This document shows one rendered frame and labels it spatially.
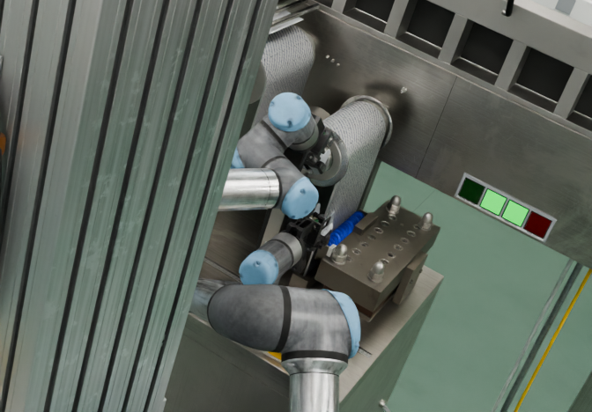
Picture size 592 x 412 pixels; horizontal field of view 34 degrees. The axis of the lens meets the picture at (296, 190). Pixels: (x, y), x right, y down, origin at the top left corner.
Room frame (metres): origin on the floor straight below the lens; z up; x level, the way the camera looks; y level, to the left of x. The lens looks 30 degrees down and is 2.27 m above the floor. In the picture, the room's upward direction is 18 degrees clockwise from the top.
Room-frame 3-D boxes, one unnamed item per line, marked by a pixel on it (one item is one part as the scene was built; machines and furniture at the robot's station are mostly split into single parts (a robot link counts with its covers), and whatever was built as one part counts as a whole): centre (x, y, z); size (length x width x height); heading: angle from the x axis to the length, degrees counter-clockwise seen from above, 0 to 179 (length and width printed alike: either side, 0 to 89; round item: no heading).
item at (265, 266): (1.67, 0.01, 1.11); 0.11 x 0.08 x 0.09; 160
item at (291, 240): (1.74, -0.01, 1.11); 0.08 x 0.05 x 0.08; 70
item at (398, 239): (2.04, -0.25, 1.00); 0.40 x 0.16 x 0.06; 160
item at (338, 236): (2.03, -0.14, 1.03); 0.21 x 0.04 x 0.03; 160
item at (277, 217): (1.92, 0.02, 1.05); 0.06 x 0.05 x 0.31; 160
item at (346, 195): (2.04, -0.12, 1.11); 0.23 x 0.01 x 0.18; 160
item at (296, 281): (2.04, -0.12, 0.92); 0.28 x 0.04 x 0.04; 160
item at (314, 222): (1.82, -0.04, 1.12); 0.12 x 0.08 x 0.09; 160
